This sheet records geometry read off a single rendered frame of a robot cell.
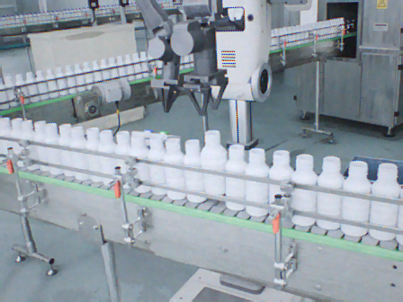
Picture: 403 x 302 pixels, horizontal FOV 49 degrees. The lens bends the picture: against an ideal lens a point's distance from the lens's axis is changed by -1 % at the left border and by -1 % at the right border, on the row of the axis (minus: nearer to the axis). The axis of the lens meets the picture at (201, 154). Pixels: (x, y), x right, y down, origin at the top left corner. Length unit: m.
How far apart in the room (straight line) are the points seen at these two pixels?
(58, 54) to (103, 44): 0.58
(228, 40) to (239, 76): 0.14
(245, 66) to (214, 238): 0.73
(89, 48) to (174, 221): 4.27
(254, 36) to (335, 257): 0.88
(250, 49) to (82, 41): 3.82
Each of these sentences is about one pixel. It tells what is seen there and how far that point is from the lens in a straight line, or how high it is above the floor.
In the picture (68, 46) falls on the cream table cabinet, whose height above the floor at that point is 1.04.
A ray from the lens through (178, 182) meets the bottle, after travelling 1.20.
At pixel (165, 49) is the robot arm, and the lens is 1.35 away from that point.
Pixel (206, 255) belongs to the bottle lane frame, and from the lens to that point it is 1.22.
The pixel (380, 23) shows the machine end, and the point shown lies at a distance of 4.66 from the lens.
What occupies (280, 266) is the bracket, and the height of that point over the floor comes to 0.94.
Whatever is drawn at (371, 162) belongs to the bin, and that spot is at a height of 0.93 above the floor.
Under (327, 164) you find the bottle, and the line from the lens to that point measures 1.01.
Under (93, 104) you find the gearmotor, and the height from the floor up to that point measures 0.94.
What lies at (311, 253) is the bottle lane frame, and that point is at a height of 0.95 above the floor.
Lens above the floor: 1.54
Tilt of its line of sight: 21 degrees down
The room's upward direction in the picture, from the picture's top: 4 degrees counter-clockwise
